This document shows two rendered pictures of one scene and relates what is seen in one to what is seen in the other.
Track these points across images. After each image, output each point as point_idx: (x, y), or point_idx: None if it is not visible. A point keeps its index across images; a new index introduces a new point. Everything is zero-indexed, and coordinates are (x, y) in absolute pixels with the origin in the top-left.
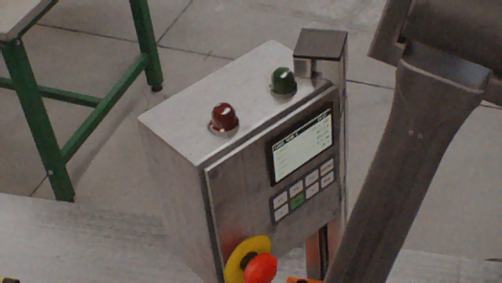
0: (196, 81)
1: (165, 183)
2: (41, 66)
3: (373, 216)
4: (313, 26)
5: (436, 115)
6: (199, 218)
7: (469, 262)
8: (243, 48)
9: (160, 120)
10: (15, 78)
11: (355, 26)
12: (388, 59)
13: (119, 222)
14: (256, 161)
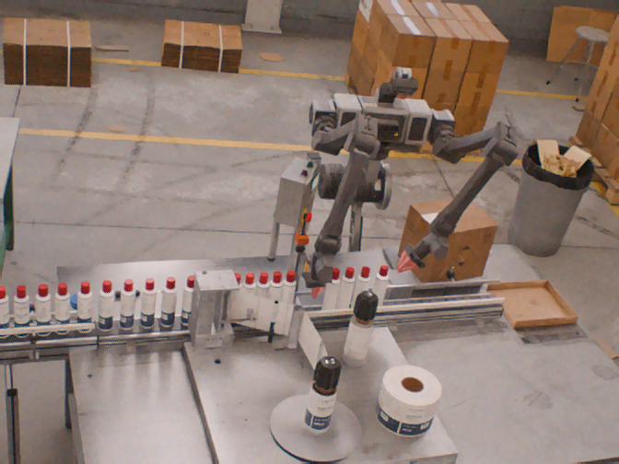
0: (36, 240)
1: (286, 194)
2: None
3: (348, 187)
4: (98, 197)
5: (361, 161)
6: (299, 200)
7: (309, 255)
8: (57, 215)
9: (287, 176)
10: None
11: (127, 194)
12: (351, 151)
13: (161, 265)
14: (310, 184)
